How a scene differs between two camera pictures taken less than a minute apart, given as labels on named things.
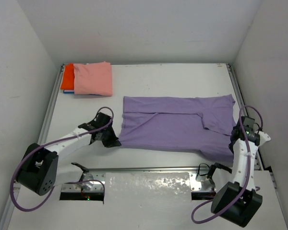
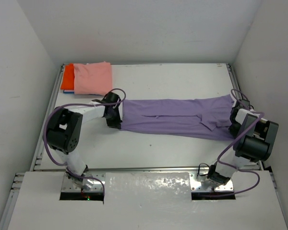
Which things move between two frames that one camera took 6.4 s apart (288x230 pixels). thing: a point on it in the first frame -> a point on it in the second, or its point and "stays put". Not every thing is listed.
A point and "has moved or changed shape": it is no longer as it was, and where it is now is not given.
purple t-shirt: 204,124 has moved or changed shape
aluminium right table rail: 244,109 stays put
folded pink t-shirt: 93,78 stays put
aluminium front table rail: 128,170 stays put
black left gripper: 106,137 -> 117,117
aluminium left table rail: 43,133 stays put
